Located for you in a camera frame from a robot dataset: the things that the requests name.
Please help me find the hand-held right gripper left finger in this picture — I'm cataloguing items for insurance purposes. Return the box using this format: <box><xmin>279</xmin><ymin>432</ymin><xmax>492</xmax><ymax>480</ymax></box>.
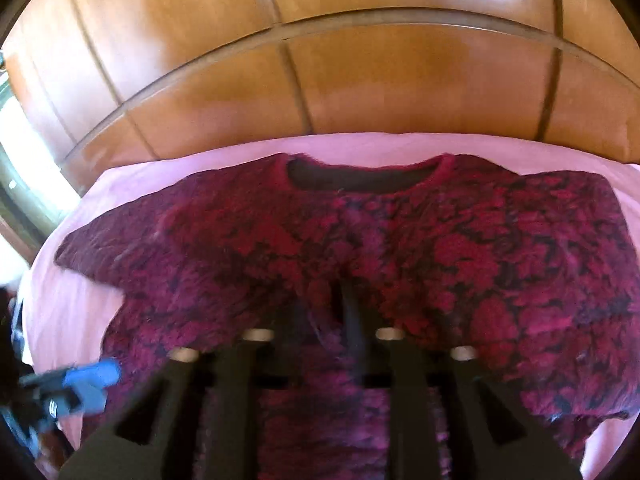
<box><xmin>60</xmin><ymin>304</ymin><xmax>314</xmax><ymax>480</ymax></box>

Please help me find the pink bed sheet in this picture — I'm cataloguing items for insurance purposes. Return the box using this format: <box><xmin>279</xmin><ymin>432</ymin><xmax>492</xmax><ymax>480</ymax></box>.
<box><xmin>22</xmin><ymin>132</ymin><xmax>640</xmax><ymax>480</ymax></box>

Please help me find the window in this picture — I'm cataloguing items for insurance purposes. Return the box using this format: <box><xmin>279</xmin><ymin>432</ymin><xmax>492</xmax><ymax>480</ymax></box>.
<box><xmin>0</xmin><ymin>72</ymin><xmax>68</xmax><ymax>266</ymax></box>

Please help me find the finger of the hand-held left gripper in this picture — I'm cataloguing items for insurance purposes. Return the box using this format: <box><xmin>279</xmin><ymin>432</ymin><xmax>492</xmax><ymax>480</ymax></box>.
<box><xmin>20</xmin><ymin>357</ymin><xmax>123</xmax><ymax>418</ymax></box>

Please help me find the red and black patterned sweater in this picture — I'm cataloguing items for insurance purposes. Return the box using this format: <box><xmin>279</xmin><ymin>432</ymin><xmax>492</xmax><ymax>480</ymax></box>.
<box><xmin>54</xmin><ymin>152</ymin><xmax>640</xmax><ymax>480</ymax></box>

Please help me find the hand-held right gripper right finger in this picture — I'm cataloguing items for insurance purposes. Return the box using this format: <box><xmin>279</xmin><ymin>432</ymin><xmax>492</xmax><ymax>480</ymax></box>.
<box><xmin>339</xmin><ymin>282</ymin><xmax>584</xmax><ymax>480</ymax></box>

